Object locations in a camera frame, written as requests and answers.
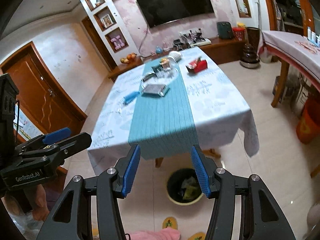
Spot white plastic bag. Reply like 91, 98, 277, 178
9, 212, 43, 239

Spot blue plastic wrapper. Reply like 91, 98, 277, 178
123, 91, 140, 105

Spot grey foil packet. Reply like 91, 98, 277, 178
142, 84, 169, 97

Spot red torn carton box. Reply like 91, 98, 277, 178
186, 57, 208, 74

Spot green yellow snack bag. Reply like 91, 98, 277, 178
176, 177, 202, 203

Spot yellow round trash bin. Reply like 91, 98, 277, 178
166, 168, 203, 206

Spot person's left hand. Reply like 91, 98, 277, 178
2, 185, 49, 221

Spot brown wooden door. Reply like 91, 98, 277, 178
1, 41, 87, 135

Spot teal striped table runner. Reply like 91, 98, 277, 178
128, 66, 199, 160

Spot left yellow slipper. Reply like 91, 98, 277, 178
162, 217, 178, 230

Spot yellow slipper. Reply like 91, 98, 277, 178
188, 232, 206, 240
162, 217, 178, 230

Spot right yellow slipper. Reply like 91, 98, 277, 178
188, 232, 206, 240

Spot white patterned tablecloth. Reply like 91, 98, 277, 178
88, 48, 259, 174

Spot left pink trouser leg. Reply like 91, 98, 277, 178
126, 228, 181, 240

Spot dark green packet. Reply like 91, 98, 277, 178
151, 64, 163, 74

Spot clear plastic cup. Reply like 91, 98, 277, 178
156, 68, 179, 85

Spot fruit bowl with oranges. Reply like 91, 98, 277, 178
120, 53, 137, 64

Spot beige small carton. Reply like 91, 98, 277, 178
160, 57, 171, 73

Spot pink dumbbells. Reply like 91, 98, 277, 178
111, 35, 126, 51

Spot blue small teapot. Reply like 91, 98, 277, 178
155, 46, 163, 55

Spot grey checked paper cup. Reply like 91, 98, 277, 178
168, 51, 182, 62

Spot wooden tv cabinet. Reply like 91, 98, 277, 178
107, 36, 247, 82

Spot dark ceramic jar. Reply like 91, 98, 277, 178
240, 43, 260, 69

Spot framed photo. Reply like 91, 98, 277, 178
101, 14, 113, 29

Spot white set-top box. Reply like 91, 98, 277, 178
189, 38, 212, 48

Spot dark green appliance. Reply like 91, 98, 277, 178
216, 22, 234, 40

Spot red mesh basket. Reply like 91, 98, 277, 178
232, 27, 246, 41

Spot pink cloth side table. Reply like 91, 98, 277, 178
258, 30, 319, 108

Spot black wall television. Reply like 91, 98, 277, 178
136, 0, 214, 28

